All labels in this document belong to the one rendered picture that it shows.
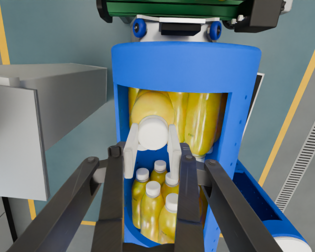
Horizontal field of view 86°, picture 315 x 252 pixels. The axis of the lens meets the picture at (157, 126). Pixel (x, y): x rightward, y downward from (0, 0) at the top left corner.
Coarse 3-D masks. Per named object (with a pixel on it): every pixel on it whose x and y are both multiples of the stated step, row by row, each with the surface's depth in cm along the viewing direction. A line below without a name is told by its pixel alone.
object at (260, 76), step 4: (256, 76) 127; (260, 76) 127; (256, 80) 128; (260, 80) 128; (256, 84) 129; (260, 84) 130; (256, 88) 130; (252, 92) 132; (256, 92) 132; (252, 96) 133; (256, 96) 133; (252, 100) 134; (252, 104) 135; (248, 112) 137; (248, 116) 139; (244, 128) 143
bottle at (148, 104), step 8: (136, 96) 31; (144, 96) 25; (152, 96) 25; (160, 96) 25; (168, 96) 30; (136, 104) 25; (144, 104) 24; (152, 104) 23; (160, 104) 24; (168, 104) 25; (136, 112) 24; (144, 112) 23; (152, 112) 23; (160, 112) 23; (168, 112) 24; (136, 120) 23; (168, 120) 23; (168, 128) 23
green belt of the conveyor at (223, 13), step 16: (112, 0) 48; (128, 0) 47; (144, 0) 47; (160, 0) 47; (176, 0) 47; (192, 0) 47; (208, 0) 47; (240, 0) 48; (128, 16) 52; (160, 16) 51; (176, 16) 50; (192, 16) 50; (208, 16) 50; (224, 16) 50
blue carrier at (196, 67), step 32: (128, 64) 26; (160, 64) 23; (192, 64) 22; (224, 64) 23; (256, 64) 27; (128, 128) 46; (224, 128) 27; (224, 160) 30; (128, 192) 52; (128, 224) 42
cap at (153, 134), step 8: (144, 120) 22; (152, 120) 20; (160, 120) 21; (144, 128) 20; (152, 128) 20; (160, 128) 20; (144, 136) 21; (152, 136) 21; (160, 136) 21; (144, 144) 21; (152, 144) 21; (160, 144) 21
